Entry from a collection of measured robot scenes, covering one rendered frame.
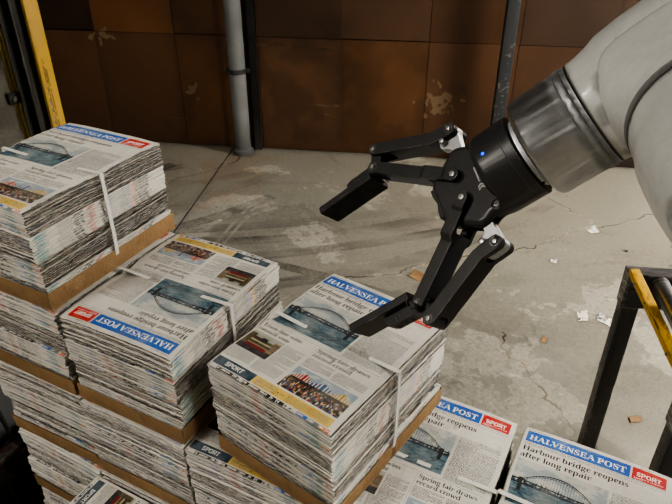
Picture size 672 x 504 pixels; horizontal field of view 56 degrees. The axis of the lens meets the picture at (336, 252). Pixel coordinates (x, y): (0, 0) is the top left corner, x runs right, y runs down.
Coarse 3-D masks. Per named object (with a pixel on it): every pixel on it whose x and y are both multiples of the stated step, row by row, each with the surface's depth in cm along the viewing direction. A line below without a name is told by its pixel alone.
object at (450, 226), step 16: (464, 192) 55; (464, 208) 55; (448, 224) 55; (448, 240) 55; (464, 240) 56; (432, 256) 56; (448, 256) 56; (432, 272) 56; (448, 272) 56; (432, 288) 56; (416, 304) 55
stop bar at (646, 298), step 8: (632, 272) 183; (640, 272) 183; (632, 280) 181; (640, 280) 179; (640, 288) 176; (648, 288) 176; (640, 296) 174; (648, 296) 173; (648, 304) 170; (656, 304) 170; (648, 312) 168; (656, 312) 167; (656, 320) 164; (656, 328) 162; (664, 328) 161; (664, 336) 158; (664, 344) 156; (664, 352) 156
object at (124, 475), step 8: (104, 464) 148; (112, 472) 148; (120, 472) 146; (128, 472) 144; (128, 480) 146; (136, 480) 144; (144, 480) 142; (144, 488) 145; (152, 488) 143; (160, 488) 141; (160, 496) 143; (168, 496) 141
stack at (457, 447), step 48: (96, 432) 142; (144, 432) 132; (432, 432) 131; (480, 432) 131; (528, 432) 131; (192, 480) 132; (240, 480) 123; (384, 480) 121; (432, 480) 121; (480, 480) 121; (528, 480) 121; (576, 480) 121; (624, 480) 121
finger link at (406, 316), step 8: (400, 312) 57; (408, 312) 57; (416, 312) 56; (424, 312) 56; (392, 320) 58; (400, 320) 57; (408, 320) 57; (416, 320) 58; (440, 320) 55; (400, 328) 58; (440, 328) 56
